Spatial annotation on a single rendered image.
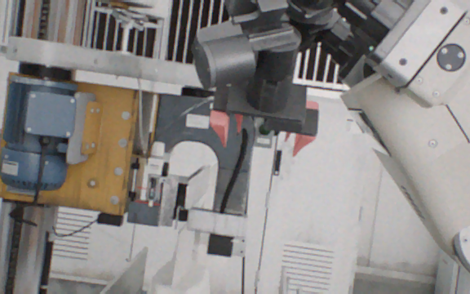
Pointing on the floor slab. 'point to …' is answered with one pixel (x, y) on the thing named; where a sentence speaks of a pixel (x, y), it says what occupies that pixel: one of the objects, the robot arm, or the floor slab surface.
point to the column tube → (32, 262)
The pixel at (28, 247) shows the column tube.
